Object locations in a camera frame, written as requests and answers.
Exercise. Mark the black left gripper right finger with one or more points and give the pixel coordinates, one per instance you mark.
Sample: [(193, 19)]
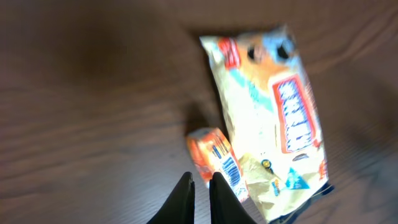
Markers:
[(224, 206)]

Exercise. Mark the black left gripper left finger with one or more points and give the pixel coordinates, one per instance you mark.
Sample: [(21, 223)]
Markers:
[(179, 207)]

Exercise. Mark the orange small snack packet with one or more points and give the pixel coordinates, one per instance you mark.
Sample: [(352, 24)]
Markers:
[(211, 152)]

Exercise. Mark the large white snack bag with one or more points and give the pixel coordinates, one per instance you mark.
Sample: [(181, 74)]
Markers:
[(272, 121)]

